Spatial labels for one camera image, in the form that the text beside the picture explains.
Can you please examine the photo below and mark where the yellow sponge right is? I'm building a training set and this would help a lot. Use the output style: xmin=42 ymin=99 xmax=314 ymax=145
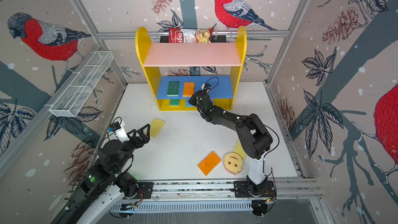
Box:
xmin=233 ymin=141 xmax=247 ymax=160

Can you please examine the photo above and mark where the dark green sponge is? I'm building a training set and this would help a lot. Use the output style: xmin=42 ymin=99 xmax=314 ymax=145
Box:
xmin=166 ymin=81 xmax=180 ymax=97

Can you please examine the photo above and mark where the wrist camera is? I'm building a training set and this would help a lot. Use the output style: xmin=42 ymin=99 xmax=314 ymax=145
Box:
xmin=201 ymin=83 xmax=211 ymax=91
xmin=108 ymin=120 xmax=130 ymax=142

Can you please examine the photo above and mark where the pale yellow sponge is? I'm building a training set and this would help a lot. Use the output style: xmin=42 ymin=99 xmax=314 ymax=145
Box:
xmin=182 ymin=82 xmax=195 ymax=97

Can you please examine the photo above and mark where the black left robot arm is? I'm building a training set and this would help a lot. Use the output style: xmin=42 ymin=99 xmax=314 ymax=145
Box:
xmin=52 ymin=124 xmax=150 ymax=224

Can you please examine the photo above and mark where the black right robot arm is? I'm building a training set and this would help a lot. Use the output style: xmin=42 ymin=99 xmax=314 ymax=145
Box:
xmin=189 ymin=87 xmax=276 ymax=198

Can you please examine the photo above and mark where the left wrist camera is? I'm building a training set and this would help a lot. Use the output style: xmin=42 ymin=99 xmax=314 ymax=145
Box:
xmin=108 ymin=120 xmax=130 ymax=142

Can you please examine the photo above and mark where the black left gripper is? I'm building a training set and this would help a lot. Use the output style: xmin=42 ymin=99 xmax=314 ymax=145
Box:
xmin=114 ymin=123 xmax=150 ymax=172

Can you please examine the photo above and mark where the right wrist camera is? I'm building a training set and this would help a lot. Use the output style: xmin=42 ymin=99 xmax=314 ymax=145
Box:
xmin=201 ymin=83 xmax=211 ymax=91

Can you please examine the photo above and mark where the light green sponge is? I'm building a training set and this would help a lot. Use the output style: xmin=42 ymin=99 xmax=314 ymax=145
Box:
xmin=170 ymin=99 xmax=180 ymax=107

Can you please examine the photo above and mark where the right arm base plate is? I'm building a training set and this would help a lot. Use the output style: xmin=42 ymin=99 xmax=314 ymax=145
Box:
xmin=231 ymin=180 xmax=276 ymax=199

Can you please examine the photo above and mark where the orange sponge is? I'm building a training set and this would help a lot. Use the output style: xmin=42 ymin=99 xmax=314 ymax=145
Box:
xmin=198 ymin=151 xmax=221 ymax=176

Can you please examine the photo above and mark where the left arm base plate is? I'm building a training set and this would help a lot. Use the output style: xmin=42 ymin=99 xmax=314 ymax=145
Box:
xmin=123 ymin=181 xmax=154 ymax=200

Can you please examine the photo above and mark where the blue sponge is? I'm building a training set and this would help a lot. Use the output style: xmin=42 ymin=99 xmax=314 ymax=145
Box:
xmin=186 ymin=99 xmax=195 ymax=107

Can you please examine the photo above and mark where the yellow sponge far left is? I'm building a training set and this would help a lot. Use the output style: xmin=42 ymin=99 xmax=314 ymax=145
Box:
xmin=150 ymin=118 xmax=165 ymax=138

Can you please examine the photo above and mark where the yellow smiley face sponge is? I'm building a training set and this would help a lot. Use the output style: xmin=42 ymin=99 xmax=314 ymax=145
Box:
xmin=223 ymin=152 xmax=243 ymax=175

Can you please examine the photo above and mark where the yellow shelf with coloured boards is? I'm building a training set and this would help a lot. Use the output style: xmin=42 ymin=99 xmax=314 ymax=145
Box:
xmin=135 ymin=27 xmax=248 ymax=111

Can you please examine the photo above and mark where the red cassava chips bag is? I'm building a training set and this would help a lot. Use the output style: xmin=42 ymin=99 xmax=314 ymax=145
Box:
xmin=169 ymin=28 xmax=214 ymax=43

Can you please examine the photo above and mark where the white wire mesh basket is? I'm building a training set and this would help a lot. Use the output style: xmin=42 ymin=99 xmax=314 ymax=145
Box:
xmin=49 ymin=51 xmax=114 ymax=117

